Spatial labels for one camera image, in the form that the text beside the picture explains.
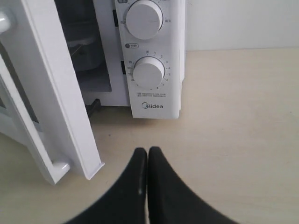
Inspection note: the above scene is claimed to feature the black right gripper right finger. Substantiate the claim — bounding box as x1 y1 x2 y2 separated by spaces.
147 147 236 224

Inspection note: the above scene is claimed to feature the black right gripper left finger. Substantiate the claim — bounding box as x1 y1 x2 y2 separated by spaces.
67 147 147 224

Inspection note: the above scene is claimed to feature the white microwave door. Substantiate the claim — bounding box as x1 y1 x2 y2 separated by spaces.
0 0 103 184

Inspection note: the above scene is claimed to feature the translucent plastic lidded container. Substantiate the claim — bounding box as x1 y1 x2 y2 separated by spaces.
63 22 104 72

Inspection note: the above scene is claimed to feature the white Midea microwave oven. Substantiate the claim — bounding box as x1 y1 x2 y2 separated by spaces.
55 0 186 119

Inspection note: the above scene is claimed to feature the white lower timer knob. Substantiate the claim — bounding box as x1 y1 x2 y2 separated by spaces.
133 56 165 90

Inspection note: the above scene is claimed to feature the white upper power knob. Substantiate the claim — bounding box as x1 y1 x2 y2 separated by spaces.
126 0 163 40

